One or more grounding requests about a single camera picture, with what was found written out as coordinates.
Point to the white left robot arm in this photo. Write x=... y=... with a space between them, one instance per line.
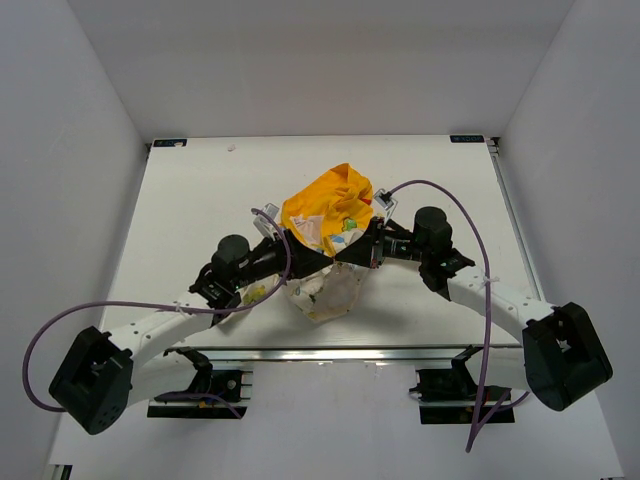
x=105 y=372

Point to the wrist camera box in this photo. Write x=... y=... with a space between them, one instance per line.
x=265 y=221
x=384 y=204

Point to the aluminium right side rail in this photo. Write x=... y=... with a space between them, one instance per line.
x=515 y=240

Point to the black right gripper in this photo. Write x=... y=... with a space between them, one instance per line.
x=360 y=251

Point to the cream dinosaur print baby jacket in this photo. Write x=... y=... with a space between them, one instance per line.
x=326 y=217

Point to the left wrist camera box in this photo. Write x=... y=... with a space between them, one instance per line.
x=265 y=221

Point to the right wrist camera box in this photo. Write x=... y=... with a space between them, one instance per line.
x=384 y=204

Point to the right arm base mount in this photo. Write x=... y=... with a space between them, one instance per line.
x=446 y=400

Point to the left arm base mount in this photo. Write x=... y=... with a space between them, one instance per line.
x=220 y=393

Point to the blue right corner label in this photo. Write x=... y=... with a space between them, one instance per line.
x=465 y=139

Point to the aluminium front table rail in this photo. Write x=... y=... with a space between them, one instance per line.
x=320 y=354

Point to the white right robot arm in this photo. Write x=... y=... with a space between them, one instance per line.
x=561 y=358

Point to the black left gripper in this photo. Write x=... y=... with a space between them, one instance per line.
x=305 y=260

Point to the blue left corner label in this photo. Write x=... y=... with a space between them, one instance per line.
x=169 y=143

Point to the blue corner label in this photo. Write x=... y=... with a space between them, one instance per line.
x=169 y=143
x=465 y=139

